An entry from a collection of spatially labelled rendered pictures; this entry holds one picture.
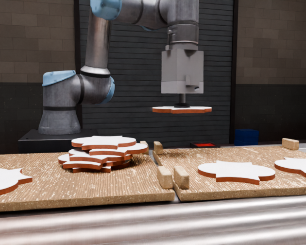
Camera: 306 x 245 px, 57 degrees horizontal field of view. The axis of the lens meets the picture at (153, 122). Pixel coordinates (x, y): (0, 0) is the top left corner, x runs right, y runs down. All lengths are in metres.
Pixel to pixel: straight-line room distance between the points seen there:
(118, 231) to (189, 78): 0.40
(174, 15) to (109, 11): 0.15
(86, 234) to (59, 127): 0.69
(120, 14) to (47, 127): 0.52
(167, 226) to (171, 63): 0.40
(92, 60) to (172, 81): 0.50
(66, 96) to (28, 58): 4.36
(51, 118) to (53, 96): 0.08
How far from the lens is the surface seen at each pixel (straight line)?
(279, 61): 6.79
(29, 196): 0.51
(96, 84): 1.11
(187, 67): 0.69
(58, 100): 1.06
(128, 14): 0.73
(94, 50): 1.11
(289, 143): 0.91
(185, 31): 0.69
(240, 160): 0.72
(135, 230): 0.41
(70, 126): 1.07
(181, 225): 0.42
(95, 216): 0.45
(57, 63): 5.35
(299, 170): 0.65
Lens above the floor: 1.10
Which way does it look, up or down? 6 degrees down
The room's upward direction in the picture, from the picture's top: straight up
